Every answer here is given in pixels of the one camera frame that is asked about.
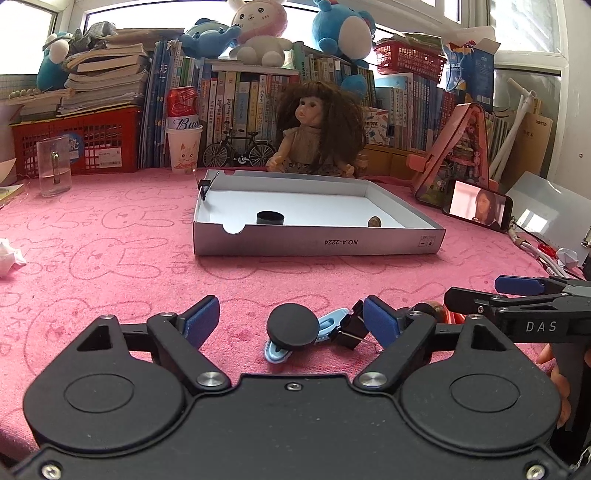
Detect person's right hand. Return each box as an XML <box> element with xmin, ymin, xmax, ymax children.
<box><xmin>537</xmin><ymin>343</ymin><xmax>572</xmax><ymax>428</ymax></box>

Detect colourful patterned box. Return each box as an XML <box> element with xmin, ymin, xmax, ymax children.
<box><xmin>362</xmin><ymin>107</ymin><xmax>391</xmax><ymax>147</ymax></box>

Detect blue hair clip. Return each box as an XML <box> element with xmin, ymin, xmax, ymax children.
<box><xmin>263</xmin><ymin>308</ymin><xmax>352</xmax><ymax>364</ymax></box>

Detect grey laptop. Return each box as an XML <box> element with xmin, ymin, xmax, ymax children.
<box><xmin>505</xmin><ymin>172</ymin><xmax>591</xmax><ymax>247</ymax></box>

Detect blue elephant plush toy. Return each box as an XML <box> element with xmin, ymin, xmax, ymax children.
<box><xmin>180</xmin><ymin>18</ymin><xmax>243</xmax><ymax>60</ymax></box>

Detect white cardboard box tray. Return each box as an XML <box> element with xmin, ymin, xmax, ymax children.
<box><xmin>192</xmin><ymin>169</ymin><xmax>447</xmax><ymax>257</ymax></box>

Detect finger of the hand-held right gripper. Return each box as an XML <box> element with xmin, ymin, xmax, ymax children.
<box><xmin>444</xmin><ymin>287</ymin><xmax>512</xmax><ymax>324</ymax></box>
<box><xmin>495</xmin><ymin>275</ymin><xmax>571</xmax><ymax>296</ymax></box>

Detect black smartphone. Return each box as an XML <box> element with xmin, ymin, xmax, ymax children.
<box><xmin>442</xmin><ymin>179</ymin><xmax>514</xmax><ymax>232</ymax></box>

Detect curly brown hair doll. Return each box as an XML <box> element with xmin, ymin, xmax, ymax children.
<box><xmin>267</xmin><ymin>82</ymin><xmax>365</xmax><ymax>178</ymax></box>

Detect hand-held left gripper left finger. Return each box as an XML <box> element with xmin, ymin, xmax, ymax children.
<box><xmin>76</xmin><ymin>295</ymin><xmax>232</xmax><ymax>394</ymax></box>

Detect row of colourful children's books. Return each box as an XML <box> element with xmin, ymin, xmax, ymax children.
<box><xmin>199</xmin><ymin>61</ymin><xmax>301</xmax><ymax>164</ymax></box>

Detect green packets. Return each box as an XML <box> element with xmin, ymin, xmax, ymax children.
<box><xmin>402</xmin><ymin>32</ymin><xmax>446</xmax><ymax>49</ymax></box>

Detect red pointed plastic piece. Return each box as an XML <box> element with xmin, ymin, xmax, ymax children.
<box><xmin>411</xmin><ymin>301</ymin><xmax>465</xmax><ymax>326</ymax></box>

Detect white cat print paper cup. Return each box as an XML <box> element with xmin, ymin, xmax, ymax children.
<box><xmin>166</xmin><ymin>126</ymin><xmax>204</xmax><ymax>174</ymax></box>

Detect row of blue spine books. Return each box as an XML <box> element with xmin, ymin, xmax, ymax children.
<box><xmin>374</xmin><ymin>74</ymin><xmax>458</xmax><ymax>153</ymax></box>

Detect round blue plush toy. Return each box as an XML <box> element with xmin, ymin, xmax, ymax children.
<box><xmin>311</xmin><ymin>0</ymin><xmax>377</xmax><ymax>95</ymax></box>

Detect small pile of papers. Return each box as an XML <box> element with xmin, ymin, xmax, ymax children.
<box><xmin>8</xmin><ymin>89</ymin><xmax>75</xmax><ymax>123</ymax></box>

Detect brown paper envelope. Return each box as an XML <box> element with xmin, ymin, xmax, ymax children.
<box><xmin>508</xmin><ymin>111</ymin><xmax>553</xmax><ymax>190</ymax></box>

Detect brown wooden box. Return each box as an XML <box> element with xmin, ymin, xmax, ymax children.
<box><xmin>360</xmin><ymin>145</ymin><xmax>435</xmax><ymax>181</ymax></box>

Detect red plastic basket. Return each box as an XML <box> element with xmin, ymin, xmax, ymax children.
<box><xmin>373</xmin><ymin>39</ymin><xmax>448</xmax><ymax>84</ymax></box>

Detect blue white penguin plush toy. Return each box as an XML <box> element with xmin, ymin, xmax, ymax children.
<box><xmin>36</xmin><ymin>31</ymin><xmax>75</xmax><ymax>92</ymax></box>

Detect red beer can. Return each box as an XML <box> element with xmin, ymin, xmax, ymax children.
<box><xmin>166</xmin><ymin>86</ymin><xmax>200</xmax><ymax>131</ymax></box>

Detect large black binder clip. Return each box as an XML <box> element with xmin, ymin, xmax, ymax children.
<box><xmin>330</xmin><ymin>300</ymin><xmax>383</xmax><ymax>354</ymax></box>

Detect grey patterned cloth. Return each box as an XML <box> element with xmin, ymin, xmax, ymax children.
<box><xmin>69</xmin><ymin>22</ymin><xmax>118</xmax><ymax>51</ymax></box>

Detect yellow cover book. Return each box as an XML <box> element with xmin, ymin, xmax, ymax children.
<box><xmin>0</xmin><ymin>184</ymin><xmax>26</xmax><ymax>208</ymax></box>

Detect white plastic pipe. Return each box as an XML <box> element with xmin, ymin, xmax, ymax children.
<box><xmin>489</xmin><ymin>78</ymin><xmax>539</xmax><ymax>176</ymax></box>

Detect small black binder clip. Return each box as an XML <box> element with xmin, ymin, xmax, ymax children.
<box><xmin>196</xmin><ymin>170</ymin><xmax>220</xmax><ymax>201</ymax></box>

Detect red plastic crate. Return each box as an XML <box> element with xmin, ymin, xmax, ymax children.
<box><xmin>10</xmin><ymin>105</ymin><xmax>143</xmax><ymax>178</ymax></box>

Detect black toy bicycle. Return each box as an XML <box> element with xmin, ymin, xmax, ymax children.
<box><xmin>202</xmin><ymin>127</ymin><xmax>275</xmax><ymax>168</ymax></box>

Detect clear glass mug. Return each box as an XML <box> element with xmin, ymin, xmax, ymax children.
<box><xmin>36</xmin><ymin>136</ymin><xmax>72</xmax><ymax>198</ymax></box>

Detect white pink rabbit plush toy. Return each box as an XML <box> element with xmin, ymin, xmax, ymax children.
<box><xmin>228</xmin><ymin>0</ymin><xmax>294</xmax><ymax>68</ymax></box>

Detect black round lid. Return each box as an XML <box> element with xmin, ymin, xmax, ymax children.
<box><xmin>266</xmin><ymin>304</ymin><xmax>320</xmax><ymax>348</ymax></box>

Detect stack of worn books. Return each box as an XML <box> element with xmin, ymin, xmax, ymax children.
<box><xmin>58</xmin><ymin>28</ymin><xmax>151</xmax><ymax>116</ymax></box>

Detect pink rabbit print tablecloth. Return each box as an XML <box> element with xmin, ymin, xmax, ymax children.
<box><xmin>0</xmin><ymin>165</ymin><xmax>591</xmax><ymax>462</ymax></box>

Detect blue carton box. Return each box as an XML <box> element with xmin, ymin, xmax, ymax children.
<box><xmin>443</xmin><ymin>37</ymin><xmax>502</xmax><ymax>112</ymax></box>

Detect row of green spine books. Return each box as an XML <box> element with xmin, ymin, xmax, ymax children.
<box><xmin>293</xmin><ymin>41</ymin><xmax>377</xmax><ymax>112</ymax></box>

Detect crumpled white tissue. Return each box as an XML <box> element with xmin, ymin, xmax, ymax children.
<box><xmin>0</xmin><ymin>237</ymin><xmax>27</xmax><ymax>278</ymax></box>

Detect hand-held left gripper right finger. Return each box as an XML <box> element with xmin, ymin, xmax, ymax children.
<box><xmin>353</xmin><ymin>296</ymin><xmax>515</xmax><ymax>393</ymax></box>

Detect pink folding toy stand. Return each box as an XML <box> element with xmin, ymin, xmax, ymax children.
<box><xmin>406</xmin><ymin>102</ymin><xmax>502</xmax><ymax>206</ymax></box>

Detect row of thin blue booklets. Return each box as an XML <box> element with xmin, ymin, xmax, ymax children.
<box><xmin>139</xmin><ymin>41</ymin><xmax>204</xmax><ymax>169</ymax></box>

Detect white cable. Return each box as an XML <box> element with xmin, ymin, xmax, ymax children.
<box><xmin>508</xmin><ymin>222</ymin><xmax>583</xmax><ymax>278</ymax></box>

